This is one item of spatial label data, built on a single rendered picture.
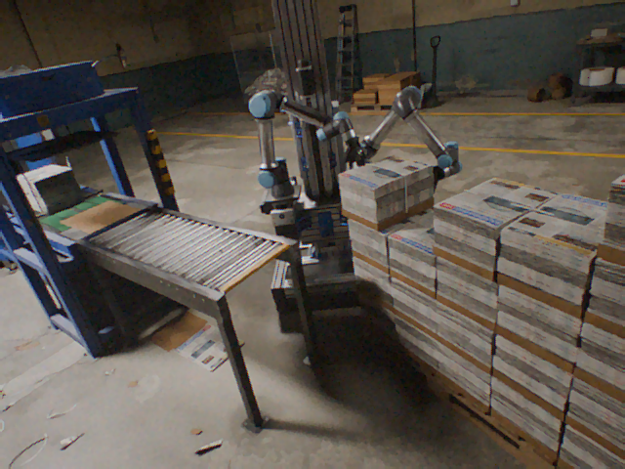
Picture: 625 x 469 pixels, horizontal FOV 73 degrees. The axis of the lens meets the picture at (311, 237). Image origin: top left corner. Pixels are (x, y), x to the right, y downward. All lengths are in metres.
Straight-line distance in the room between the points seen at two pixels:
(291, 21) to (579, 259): 1.92
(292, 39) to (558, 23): 6.15
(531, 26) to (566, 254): 7.10
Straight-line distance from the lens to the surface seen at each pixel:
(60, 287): 2.99
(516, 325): 1.71
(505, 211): 1.66
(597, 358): 1.61
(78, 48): 11.18
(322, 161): 2.68
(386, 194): 1.98
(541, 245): 1.48
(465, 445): 2.20
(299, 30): 2.64
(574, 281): 1.50
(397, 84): 8.11
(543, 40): 8.36
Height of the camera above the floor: 1.78
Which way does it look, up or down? 27 degrees down
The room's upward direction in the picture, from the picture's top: 10 degrees counter-clockwise
